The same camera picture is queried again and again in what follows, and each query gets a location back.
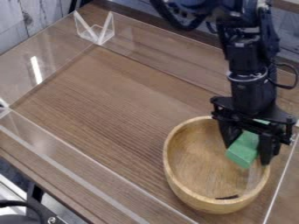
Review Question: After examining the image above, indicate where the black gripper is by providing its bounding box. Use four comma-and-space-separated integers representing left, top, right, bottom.
209, 73, 298, 166

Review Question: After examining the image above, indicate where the green stick block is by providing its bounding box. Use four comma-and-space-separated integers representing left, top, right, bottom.
225, 131, 259, 169

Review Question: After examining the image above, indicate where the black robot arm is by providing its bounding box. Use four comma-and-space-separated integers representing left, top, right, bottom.
149, 0, 296, 165

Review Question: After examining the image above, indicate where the wooden bowl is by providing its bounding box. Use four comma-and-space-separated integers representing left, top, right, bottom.
163, 116, 269, 214

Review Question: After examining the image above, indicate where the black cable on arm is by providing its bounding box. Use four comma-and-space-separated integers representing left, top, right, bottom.
267, 61, 299, 91

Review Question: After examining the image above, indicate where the clear acrylic enclosure wall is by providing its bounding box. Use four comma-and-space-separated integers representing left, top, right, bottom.
0, 2, 299, 224

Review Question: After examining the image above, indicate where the clear acrylic corner bracket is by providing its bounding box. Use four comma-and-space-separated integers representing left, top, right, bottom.
73, 10, 115, 46

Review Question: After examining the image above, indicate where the black table leg frame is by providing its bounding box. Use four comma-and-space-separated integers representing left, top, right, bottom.
0, 184, 68, 224

